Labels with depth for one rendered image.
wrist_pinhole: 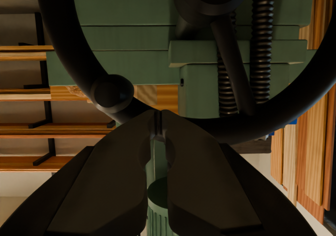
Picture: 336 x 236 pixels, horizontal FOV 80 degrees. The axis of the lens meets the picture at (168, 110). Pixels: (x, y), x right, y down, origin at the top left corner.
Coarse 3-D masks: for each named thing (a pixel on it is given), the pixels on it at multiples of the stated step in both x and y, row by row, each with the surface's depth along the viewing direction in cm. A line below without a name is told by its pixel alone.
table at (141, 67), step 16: (176, 48) 26; (192, 48) 26; (208, 48) 26; (240, 48) 26; (272, 48) 26; (288, 48) 26; (304, 48) 26; (48, 64) 35; (112, 64) 35; (128, 64) 35; (144, 64) 35; (160, 64) 35; (176, 64) 28; (304, 64) 36; (48, 80) 35; (64, 80) 35; (144, 80) 36; (160, 80) 36; (176, 80) 36
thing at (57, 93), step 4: (288, 84) 52; (52, 88) 51; (56, 88) 51; (60, 88) 51; (64, 88) 51; (52, 92) 51; (56, 92) 51; (60, 92) 51; (64, 92) 51; (68, 92) 51; (52, 96) 51; (56, 96) 51; (60, 96) 51; (64, 96) 51; (68, 96) 51; (72, 96) 51; (76, 96) 51
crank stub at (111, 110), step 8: (96, 80) 12; (104, 80) 12; (112, 80) 12; (120, 80) 12; (128, 80) 14; (96, 88) 12; (104, 88) 12; (112, 88) 12; (120, 88) 12; (128, 88) 13; (96, 96) 12; (104, 96) 12; (112, 96) 12; (120, 96) 12; (128, 96) 12; (96, 104) 12; (104, 104) 12; (112, 104) 12; (120, 104) 12; (128, 104) 14; (112, 112) 13
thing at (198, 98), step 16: (192, 64) 26; (208, 64) 26; (272, 64) 27; (288, 64) 27; (192, 80) 27; (208, 80) 27; (272, 80) 27; (288, 80) 27; (192, 96) 27; (208, 96) 27; (272, 96) 27; (192, 112) 27; (208, 112) 27
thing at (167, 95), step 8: (160, 88) 45; (168, 88) 45; (176, 88) 45; (160, 96) 45; (168, 96) 45; (176, 96) 45; (160, 104) 45; (168, 104) 45; (176, 104) 45; (176, 112) 46
